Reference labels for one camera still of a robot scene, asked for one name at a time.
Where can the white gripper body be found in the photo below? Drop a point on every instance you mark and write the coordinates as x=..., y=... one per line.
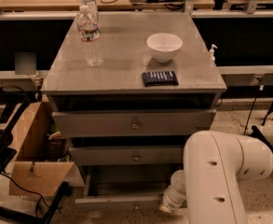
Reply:
x=170, y=197

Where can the grey bottom drawer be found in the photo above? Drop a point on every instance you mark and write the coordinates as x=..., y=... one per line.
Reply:
x=125, y=187

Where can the grey drawer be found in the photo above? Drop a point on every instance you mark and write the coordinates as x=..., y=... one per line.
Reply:
x=126, y=155
x=123, y=123
x=125, y=187

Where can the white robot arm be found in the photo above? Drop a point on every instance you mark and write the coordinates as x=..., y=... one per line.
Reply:
x=214, y=163

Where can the grey middle drawer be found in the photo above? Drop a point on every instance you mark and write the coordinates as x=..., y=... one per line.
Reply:
x=126, y=155

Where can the grey top drawer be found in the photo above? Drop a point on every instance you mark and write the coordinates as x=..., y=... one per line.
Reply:
x=123, y=123

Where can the grey drawer cabinet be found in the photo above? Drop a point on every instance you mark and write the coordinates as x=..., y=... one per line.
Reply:
x=117, y=85

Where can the brown cardboard box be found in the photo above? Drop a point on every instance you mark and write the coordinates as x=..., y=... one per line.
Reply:
x=37, y=165

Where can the small white pump bottle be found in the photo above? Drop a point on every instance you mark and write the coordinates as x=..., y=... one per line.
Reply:
x=212, y=52

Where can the white bowl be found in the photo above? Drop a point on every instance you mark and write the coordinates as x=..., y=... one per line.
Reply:
x=163, y=46

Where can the clear front water bottle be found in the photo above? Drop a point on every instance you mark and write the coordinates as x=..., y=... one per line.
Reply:
x=88, y=28

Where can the black stand frame left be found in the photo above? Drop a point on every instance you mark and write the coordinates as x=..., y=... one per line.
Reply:
x=7, y=154

